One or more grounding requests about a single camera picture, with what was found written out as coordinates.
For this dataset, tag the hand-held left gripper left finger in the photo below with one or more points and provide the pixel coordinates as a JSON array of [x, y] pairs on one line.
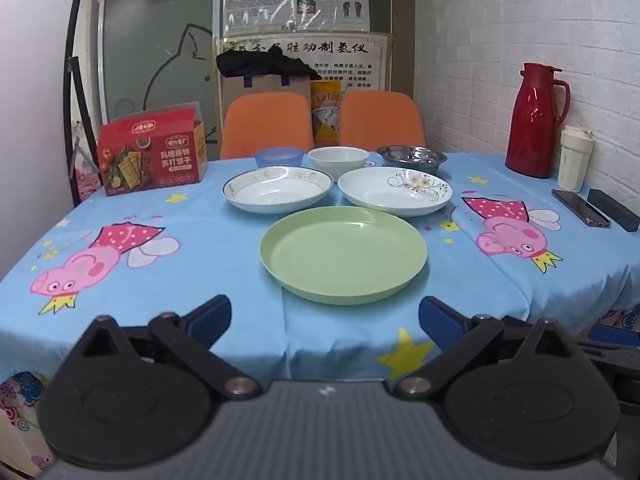
[[210, 317]]

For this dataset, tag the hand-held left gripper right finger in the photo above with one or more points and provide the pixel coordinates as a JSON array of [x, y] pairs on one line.
[[440, 320]]

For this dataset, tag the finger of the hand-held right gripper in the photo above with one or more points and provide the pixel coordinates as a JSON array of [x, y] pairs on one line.
[[616, 335]]

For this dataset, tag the green plastic plate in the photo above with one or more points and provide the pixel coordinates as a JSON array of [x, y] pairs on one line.
[[343, 252]]

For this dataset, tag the white plate with floral print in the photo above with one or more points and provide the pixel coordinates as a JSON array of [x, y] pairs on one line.
[[395, 192]]

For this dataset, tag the white plate with gold rim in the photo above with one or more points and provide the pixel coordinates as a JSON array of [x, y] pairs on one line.
[[277, 192]]

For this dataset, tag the stainless steel bowl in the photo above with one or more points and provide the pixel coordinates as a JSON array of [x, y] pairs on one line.
[[411, 157]]

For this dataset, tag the white ceramic bowl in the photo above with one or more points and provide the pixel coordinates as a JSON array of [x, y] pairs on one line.
[[338, 160]]

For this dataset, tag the floral patterned cloth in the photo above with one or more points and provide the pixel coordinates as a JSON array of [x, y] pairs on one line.
[[22, 410], [617, 315]]

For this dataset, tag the blue cartoon printed tablecloth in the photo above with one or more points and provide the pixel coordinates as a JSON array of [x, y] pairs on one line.
[[200, 240]]

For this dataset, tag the black rectangular box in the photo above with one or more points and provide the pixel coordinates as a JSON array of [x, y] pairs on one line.
[[615, 210]]

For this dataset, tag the smartphone in clear case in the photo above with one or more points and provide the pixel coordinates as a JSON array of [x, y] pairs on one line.
[[581, 207]]

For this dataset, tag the red cracker box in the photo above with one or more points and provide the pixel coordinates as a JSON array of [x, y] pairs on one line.
[[150, 160]]

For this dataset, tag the blue translucent plastic bowl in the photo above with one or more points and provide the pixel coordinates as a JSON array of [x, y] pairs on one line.
[[278, 157]]

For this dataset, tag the cream tumbler cup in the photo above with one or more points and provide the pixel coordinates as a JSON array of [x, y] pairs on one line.
[[574, 160]]

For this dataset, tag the orange chair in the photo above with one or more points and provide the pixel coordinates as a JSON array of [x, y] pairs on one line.
[[267, 125], [382, 120]]

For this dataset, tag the red thermos jug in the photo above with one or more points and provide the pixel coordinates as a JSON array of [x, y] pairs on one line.
[[532, 120]]

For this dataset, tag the yellow snack bag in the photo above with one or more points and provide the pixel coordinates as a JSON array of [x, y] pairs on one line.
[[326, 115]]

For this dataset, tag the black cloth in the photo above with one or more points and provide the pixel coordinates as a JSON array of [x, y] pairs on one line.
[[265, 62]]

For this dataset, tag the frosted glass door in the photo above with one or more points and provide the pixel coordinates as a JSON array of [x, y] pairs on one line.
[[150, 50]]

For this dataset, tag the framed text wall poster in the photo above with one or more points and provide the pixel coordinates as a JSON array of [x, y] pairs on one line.
[[345, 57]]

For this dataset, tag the black metal frame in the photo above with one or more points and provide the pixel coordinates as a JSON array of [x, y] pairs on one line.
[[71, 60]]

